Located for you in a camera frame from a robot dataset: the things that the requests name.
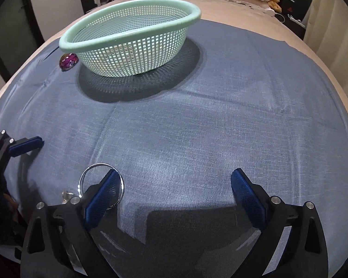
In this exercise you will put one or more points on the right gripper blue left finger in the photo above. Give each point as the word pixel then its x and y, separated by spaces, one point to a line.
pixel 58 241

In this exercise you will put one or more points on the brown teddy bear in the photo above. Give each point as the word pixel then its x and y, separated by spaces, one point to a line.
pixel 274 5

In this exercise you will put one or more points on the cream curtain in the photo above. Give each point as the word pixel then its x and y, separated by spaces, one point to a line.
pixel 327 35

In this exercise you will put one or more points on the mint green plastic basket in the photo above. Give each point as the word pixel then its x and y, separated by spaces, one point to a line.
pixel 132 37

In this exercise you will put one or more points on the white power strip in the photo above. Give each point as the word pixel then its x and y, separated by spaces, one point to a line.
pixel 296 21

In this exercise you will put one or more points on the silver bangle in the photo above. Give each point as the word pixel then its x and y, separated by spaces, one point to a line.
pixel 93 174

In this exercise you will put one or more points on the iridescent gem brooch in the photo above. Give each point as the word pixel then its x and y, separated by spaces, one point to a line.
pixel 68 61

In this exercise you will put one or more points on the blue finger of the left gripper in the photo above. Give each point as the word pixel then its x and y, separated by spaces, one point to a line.
pixel 24 145

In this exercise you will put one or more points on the blue grey cloth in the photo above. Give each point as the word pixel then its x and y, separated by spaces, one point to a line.
pixel 229 99

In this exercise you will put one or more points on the white round device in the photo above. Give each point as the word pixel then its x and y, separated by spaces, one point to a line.
pixel 272 13

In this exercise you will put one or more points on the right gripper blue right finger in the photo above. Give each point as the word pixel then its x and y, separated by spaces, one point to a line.
pixel 305 253

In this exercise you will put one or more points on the dark glass door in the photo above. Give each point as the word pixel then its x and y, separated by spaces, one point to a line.
pixel 20 35

